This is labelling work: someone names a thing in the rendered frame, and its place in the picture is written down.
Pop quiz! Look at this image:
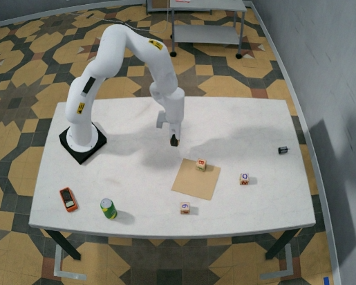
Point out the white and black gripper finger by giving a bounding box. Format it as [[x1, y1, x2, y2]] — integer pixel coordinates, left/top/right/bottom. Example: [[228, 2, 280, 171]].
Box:
[[171, 134, 178, 147]]

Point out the tan square mat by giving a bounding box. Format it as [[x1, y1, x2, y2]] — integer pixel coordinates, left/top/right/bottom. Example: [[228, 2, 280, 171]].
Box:
[[171, 158, 221, 201]]

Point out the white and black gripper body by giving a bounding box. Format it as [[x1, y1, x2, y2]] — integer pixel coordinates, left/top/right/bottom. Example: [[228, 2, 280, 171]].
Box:
[[169, 122, 181, 140]]

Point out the tan cardboard block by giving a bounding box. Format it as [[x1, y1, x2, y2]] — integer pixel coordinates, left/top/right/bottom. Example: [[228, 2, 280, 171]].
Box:
[[180, 202, 190, 214]]

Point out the green soda can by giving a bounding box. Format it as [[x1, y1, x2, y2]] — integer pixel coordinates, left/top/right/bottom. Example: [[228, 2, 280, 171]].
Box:
[[100, 198, 117, 219]]

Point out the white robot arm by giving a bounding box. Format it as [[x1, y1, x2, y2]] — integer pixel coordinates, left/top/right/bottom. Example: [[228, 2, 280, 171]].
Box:
[[65, 24, 185, 153]]

